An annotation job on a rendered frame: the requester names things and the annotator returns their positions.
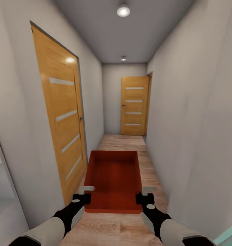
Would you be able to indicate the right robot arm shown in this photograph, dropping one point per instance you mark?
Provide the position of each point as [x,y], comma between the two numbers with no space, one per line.
[170,232]

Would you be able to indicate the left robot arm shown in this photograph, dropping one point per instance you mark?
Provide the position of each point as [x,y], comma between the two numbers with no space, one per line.
[52,232]

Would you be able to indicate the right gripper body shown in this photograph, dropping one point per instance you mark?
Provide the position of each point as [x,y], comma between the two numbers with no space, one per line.
[140,198]

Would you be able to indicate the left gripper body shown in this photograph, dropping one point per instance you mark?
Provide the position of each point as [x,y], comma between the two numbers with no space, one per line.
[86,198]

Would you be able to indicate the door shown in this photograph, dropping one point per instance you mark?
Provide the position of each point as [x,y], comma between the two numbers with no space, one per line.
[60,81]
[135,96]

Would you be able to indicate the storage box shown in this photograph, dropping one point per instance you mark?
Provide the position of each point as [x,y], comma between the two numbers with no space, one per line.
[116,178]

